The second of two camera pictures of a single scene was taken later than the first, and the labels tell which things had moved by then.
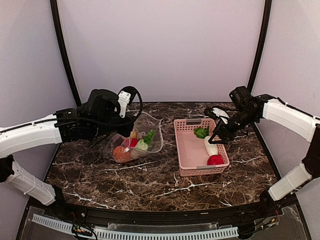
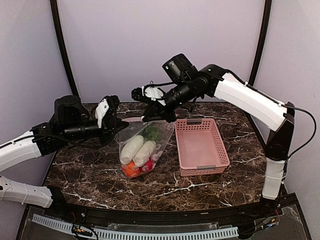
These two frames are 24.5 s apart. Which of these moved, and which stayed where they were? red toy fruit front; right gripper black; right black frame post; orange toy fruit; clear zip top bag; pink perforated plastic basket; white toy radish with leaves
Moved: orange toy fruit; clear zip top bag; right gripper black; red toy fruit front; white toy radish with leaves
Stayed: right black frame post; pink perforated plastic basket
